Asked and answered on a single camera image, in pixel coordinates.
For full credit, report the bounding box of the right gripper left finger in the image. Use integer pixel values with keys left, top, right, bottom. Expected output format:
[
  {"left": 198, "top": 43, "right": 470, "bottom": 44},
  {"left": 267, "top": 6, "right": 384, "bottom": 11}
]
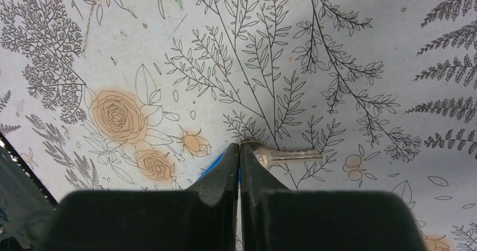
[{"left": 38, "top": 144, "right": 239, "bottom": 250}]

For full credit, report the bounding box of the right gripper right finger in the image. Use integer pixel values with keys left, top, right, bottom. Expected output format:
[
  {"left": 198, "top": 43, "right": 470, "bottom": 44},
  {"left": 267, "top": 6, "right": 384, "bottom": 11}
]
[{"left": 240, "top": 145, "right": 426, "bottom": 250}]

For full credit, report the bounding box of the floral patterned mat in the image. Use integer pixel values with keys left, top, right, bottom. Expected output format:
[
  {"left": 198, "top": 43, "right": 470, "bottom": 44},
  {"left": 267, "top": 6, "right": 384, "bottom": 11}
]
[{"left": 1, "top": 0, "right": 476, "bottom": 250}]

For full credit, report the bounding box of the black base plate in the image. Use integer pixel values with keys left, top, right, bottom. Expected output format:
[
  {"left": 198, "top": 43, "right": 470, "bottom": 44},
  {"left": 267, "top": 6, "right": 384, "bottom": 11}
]
[{"left": 1, "top": 135, "right": 57, "bottom": 250}]

